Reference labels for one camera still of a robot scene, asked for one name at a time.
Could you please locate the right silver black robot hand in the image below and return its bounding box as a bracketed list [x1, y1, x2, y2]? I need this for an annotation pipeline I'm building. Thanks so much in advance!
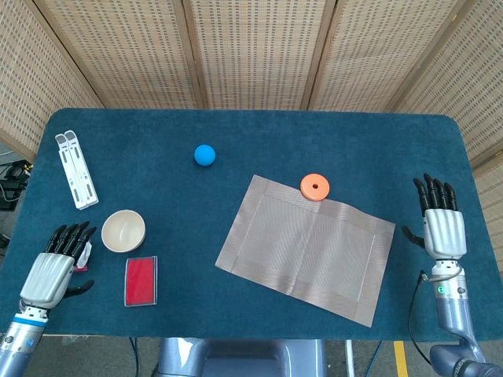
[401, 173, 468, 261]

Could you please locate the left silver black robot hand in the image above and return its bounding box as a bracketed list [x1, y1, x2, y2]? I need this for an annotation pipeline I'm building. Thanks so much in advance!
[19, 221, 97, 309]

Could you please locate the light brown bowl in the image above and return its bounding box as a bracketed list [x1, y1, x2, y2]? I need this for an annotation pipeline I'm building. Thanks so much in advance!
[101, 210, 147, 254]

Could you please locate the woven beige placemat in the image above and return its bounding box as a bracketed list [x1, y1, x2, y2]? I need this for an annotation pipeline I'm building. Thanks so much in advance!
[215, 174, 396, 328]

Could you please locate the crumpled white pouch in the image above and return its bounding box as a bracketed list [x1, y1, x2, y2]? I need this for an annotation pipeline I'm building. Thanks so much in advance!
[74, 241, 94, 273]

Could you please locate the red card in clear case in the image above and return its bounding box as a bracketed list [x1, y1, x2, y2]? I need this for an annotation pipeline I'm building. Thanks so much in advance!
[123, 255, 159, 307]

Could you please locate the white folding stand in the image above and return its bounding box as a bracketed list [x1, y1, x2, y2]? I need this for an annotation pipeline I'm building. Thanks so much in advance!
[54, 130, 100, 211]

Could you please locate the yellow floor tape strip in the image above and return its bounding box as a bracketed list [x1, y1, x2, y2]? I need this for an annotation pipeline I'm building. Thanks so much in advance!
[393, 340, 409, 377]

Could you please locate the orange disc with hole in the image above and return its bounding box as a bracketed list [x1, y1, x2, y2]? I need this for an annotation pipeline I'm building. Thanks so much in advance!
[299, 173, 332, 203]

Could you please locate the white table leg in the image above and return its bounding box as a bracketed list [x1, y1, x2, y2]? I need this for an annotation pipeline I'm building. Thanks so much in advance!
[344, 339, 356, 377]

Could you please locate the blue ball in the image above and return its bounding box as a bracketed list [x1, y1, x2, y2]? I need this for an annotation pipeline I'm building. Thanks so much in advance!
[193, 144, 217, 167]

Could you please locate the grey robot torso base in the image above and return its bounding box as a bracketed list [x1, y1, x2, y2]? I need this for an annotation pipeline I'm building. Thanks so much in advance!
[155, 337, 327, 377]

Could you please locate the woven bamboo folding screen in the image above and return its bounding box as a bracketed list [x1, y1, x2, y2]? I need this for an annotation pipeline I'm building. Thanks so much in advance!
[0, 0, 503, 272]

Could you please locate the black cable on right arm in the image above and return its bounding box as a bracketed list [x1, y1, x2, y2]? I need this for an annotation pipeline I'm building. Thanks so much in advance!
[407, 269, 435, 377]

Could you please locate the black equipment with cables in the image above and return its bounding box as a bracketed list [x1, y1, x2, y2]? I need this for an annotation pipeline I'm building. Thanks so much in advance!
[0, 159, 33, 211]

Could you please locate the blue cable under table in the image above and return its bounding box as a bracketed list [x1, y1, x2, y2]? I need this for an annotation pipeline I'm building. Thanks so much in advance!
[367, 340, 384, 377]
[128, 336, 140, 377]

